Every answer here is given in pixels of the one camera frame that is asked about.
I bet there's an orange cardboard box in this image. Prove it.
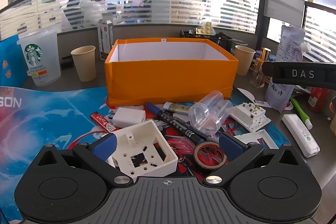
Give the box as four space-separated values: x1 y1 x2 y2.
104 38 239 109

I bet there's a clear cup with green logo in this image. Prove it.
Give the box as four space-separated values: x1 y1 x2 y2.
16 26 61 86

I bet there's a white wall socket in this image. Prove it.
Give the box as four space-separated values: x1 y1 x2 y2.
230 103 272 132

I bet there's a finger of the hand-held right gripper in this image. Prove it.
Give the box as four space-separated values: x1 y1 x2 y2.
272 77 336 90
263 61 336 78

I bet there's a red can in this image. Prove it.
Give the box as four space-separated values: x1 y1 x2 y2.
307 86 330 112

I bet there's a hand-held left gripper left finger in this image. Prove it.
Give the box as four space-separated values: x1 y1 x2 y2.
34 132 133 187

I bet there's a grey partition panel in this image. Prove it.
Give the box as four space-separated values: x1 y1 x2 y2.
264 0 306 26

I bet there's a blue printed desk mat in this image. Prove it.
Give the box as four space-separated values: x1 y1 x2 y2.
0 86 290 224

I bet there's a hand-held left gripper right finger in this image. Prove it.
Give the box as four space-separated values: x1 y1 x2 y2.
205 132 306 187

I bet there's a striped glass partition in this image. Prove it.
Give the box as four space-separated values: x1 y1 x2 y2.
0 0 263 41

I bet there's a black white carton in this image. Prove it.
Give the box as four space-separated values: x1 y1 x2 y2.
98 13 114 60

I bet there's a white charger adapter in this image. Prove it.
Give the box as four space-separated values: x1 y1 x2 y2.
113 106 146 128

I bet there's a white remote control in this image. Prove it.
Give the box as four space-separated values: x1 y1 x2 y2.
282 114 320 158

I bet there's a white square junction box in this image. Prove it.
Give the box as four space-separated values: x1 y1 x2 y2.
108 120 179 178

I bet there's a beige paper cup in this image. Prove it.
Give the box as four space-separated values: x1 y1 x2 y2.
234 45 256 76
71 46 96 82

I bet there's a white paper card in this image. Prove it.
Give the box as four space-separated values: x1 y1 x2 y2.
236 87 266 107

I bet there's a white ointment tube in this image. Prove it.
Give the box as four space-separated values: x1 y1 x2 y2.
163 102 191 115

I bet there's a white spouted pouch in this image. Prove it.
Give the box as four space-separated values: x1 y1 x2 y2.
265 25 311 113

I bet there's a beige building brick plate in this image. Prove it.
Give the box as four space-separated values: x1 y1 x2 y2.
196 22 213 35

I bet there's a black marker pen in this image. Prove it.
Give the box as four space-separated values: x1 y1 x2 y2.
145 102 210 146

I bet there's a blue flowered folder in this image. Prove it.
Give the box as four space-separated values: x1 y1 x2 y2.
0 35 28 88

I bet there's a white frame plate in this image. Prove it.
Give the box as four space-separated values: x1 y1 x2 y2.
234 129 279 149

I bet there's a red printed stick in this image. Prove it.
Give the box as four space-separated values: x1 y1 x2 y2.
91 112 116 132

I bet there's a green white pen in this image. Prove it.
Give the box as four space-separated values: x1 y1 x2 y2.
290 97 313 130

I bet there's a clear plastic double jar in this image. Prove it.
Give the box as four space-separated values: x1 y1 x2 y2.
188 91 234 135

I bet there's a brown tape roll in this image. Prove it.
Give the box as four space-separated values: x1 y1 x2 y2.
193 142 227 170

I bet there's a black mesh organizer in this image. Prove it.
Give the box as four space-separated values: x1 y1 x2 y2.
180 29 233 52

